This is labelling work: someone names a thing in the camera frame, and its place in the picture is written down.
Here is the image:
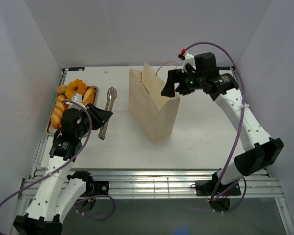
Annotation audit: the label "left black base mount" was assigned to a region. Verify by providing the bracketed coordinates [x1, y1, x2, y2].
[89, 181, 110, 196]

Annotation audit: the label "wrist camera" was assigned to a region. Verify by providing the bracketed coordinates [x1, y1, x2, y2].
[65, 93, 85, 110]
[178, 48, 195, 72]

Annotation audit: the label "small golden bread roll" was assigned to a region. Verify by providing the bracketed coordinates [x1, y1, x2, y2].
[82, 87, 96, 106]

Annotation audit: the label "small round bun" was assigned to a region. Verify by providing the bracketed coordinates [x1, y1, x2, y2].
[56, 85, 66, 95]

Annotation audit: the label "metal tray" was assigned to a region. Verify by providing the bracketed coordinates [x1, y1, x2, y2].
[46, 86, 98, 135]

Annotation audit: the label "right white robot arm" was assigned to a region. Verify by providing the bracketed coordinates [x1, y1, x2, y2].
[161, 52, 284, 194]

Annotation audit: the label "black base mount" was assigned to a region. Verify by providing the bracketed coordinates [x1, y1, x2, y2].
[190, 180, 241, 196]
[89, 181, 110, 196]

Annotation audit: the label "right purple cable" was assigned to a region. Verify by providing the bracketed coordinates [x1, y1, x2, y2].
[185, 42, 247, 203]

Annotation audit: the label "purple cable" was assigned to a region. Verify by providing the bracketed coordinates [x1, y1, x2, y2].
[0, 99, 92, 233]
[185, 42, 247, 203]

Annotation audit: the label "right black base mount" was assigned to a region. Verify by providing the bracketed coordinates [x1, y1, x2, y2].
[190, 180, 241, 196]

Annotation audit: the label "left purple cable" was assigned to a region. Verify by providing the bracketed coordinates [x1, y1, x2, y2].
[0, 99, 92, 233]

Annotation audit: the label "beige paper bag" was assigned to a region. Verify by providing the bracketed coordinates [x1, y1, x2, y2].
[128, 63, 180, 143]

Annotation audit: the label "aluminium frame rail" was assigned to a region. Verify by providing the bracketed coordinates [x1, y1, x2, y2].
[19, 168, 285, 200]

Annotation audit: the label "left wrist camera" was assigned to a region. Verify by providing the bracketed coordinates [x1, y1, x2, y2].
[65, 93, 85, 110]

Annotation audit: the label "metal tongs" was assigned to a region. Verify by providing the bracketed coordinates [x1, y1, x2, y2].
[98, 87, 118, 140]

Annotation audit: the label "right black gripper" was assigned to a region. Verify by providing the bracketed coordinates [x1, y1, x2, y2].
[160, 68, 204, 97]

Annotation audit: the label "striped baguette bread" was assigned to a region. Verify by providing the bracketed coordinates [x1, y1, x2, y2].
[50, 94, 67, 129]

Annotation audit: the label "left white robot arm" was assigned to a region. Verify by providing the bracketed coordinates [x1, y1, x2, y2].
[13, 103, 113, 235]

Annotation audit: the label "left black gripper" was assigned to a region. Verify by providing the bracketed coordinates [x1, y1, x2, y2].
[76, 102, 113, 139]

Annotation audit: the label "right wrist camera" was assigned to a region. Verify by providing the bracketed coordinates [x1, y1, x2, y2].
[178, 48, 195, 72]

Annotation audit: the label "orange ring bread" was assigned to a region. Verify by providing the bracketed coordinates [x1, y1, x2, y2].
[65, 79, 88, 100]

